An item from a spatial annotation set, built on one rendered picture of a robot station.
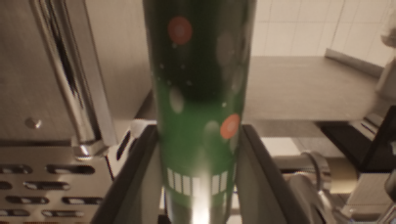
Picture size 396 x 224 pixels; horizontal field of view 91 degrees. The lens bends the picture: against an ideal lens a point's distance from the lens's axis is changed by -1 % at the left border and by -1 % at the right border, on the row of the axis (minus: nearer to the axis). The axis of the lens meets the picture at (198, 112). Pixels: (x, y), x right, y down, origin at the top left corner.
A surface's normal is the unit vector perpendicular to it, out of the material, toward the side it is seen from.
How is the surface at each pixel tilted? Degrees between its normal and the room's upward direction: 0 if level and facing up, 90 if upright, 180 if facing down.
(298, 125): 90
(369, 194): 90
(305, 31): 90
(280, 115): 180
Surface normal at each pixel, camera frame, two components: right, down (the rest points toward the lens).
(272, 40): 0.00, 0.47
